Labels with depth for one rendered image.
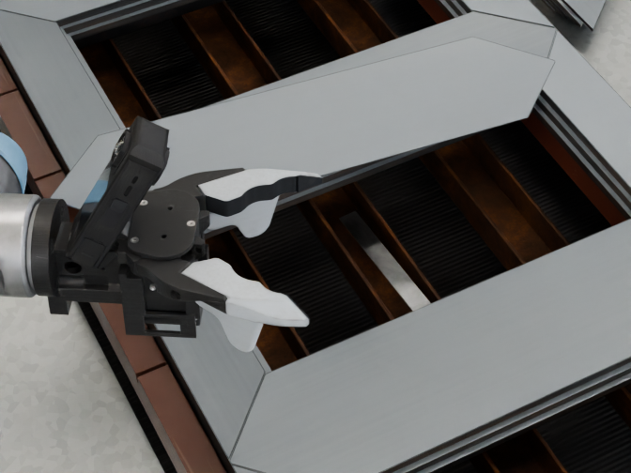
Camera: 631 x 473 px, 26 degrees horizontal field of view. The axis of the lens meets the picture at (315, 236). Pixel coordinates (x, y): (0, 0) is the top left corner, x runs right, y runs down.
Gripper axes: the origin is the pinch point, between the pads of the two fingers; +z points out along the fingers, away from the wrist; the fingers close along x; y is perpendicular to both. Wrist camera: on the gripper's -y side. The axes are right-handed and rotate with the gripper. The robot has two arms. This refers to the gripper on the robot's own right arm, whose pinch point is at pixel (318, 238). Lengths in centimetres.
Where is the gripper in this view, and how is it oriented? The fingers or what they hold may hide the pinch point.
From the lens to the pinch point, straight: 96.8
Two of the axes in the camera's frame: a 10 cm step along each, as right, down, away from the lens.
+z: 10.0, 0.5, -0.4
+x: -0.6, 6.7, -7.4
